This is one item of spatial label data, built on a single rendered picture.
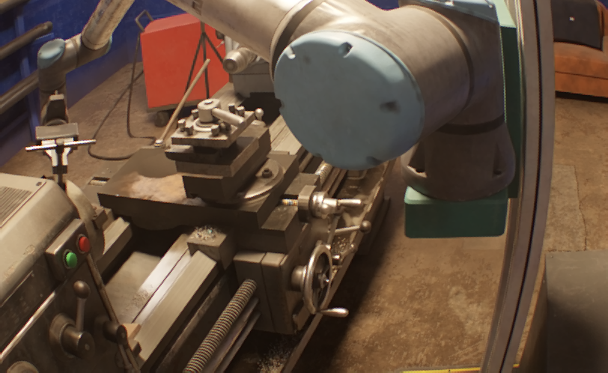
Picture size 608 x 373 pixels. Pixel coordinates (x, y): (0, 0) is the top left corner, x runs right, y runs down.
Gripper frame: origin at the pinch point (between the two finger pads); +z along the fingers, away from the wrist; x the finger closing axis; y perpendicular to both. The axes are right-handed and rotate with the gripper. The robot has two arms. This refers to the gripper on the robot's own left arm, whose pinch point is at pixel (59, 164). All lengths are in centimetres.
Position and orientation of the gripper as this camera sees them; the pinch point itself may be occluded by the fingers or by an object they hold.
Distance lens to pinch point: 143.2
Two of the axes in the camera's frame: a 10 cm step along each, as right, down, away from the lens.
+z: 3.9, 6.0, -7.0
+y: -2.2, 8.0, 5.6
